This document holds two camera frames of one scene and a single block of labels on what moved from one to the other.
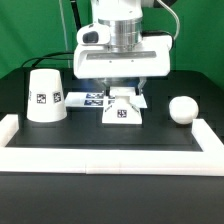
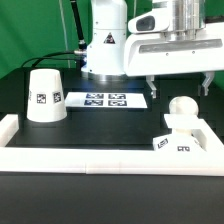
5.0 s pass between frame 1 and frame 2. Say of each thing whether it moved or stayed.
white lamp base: moved
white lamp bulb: stayed
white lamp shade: stayed
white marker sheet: stayed
